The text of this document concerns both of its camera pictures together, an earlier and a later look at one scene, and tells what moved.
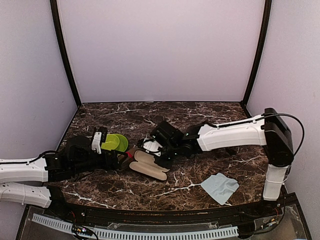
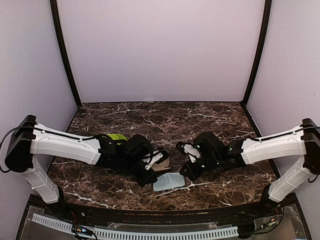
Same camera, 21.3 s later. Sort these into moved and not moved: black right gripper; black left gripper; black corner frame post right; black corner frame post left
Moved: black left gripper; black right gripper
Not moved: black corner frame post right; black corner frame post left
